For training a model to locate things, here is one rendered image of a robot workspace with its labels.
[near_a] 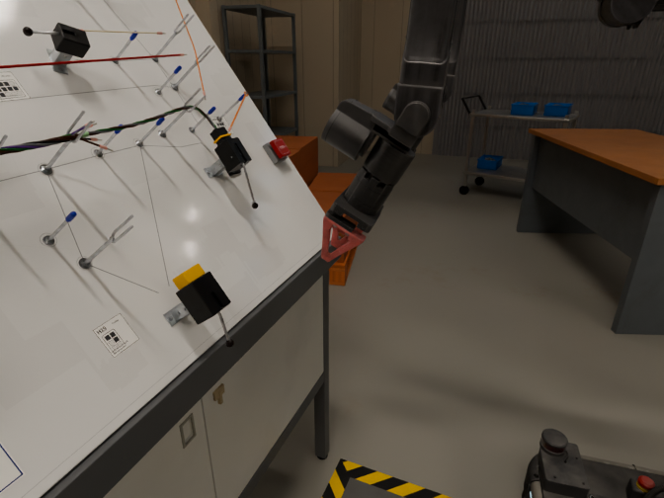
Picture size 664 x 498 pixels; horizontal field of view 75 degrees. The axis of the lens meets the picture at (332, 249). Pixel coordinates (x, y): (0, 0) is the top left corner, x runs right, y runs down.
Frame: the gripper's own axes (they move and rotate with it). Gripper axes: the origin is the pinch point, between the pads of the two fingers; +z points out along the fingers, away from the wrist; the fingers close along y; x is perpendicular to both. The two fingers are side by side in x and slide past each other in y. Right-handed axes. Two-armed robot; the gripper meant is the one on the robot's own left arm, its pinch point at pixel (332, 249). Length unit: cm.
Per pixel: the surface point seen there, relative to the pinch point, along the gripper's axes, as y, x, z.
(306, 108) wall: -504, -141, 114
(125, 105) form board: -12, -49, 5
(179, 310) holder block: 9.9, -15.3, 19.7
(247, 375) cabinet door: -6.5, -0.8, 41.2
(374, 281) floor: -190, 30, 104
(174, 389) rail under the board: 17.8, -8.3, 25.9
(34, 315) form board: 25.7, -27.4, 18.6
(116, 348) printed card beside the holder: 20.3, -18.0, 22.2
